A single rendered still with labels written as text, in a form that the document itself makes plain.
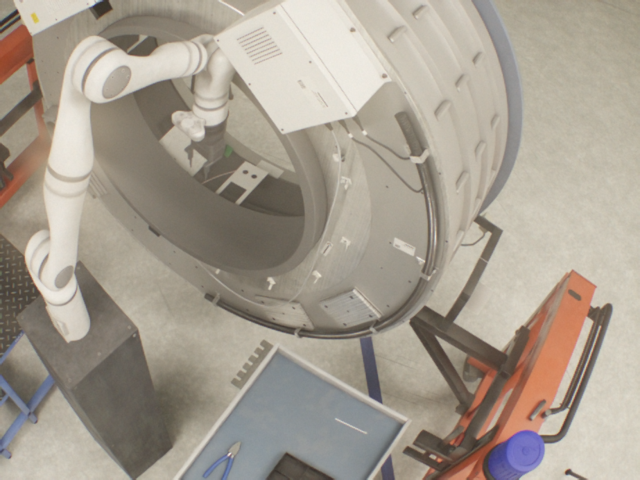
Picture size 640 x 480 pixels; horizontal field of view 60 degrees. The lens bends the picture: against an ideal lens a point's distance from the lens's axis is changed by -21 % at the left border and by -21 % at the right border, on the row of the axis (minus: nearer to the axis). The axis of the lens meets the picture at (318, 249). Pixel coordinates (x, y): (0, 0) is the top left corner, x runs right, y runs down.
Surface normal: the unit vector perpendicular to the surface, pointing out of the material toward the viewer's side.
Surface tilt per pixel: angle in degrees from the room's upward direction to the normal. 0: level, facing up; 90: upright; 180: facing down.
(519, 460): 0
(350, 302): 90
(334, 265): 90
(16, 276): 0
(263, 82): 90
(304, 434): 0
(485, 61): 73
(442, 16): 41
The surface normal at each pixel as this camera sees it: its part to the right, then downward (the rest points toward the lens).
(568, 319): 0.15, -0.53
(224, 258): -0.23, -0.70
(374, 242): -0.52, 0.68
